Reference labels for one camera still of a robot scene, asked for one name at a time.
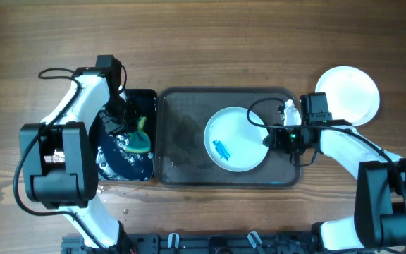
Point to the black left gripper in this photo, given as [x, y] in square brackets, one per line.
[130, 125]

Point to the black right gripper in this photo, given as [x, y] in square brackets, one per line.
[276, 136]

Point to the green and yellow sponge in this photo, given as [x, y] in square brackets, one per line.
[138, 141]

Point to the white plate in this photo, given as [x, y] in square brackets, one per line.
[351, 94]
[232, 142]

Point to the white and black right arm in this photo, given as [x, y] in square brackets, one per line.
[379, 219]

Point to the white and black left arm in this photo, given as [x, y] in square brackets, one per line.
[58, 166]

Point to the small black water tray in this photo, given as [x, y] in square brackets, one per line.
[113, 161]

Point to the large brown serving tray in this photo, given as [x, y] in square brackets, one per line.
[180, 158]

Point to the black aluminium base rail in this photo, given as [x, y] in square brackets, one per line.
[291, 242]

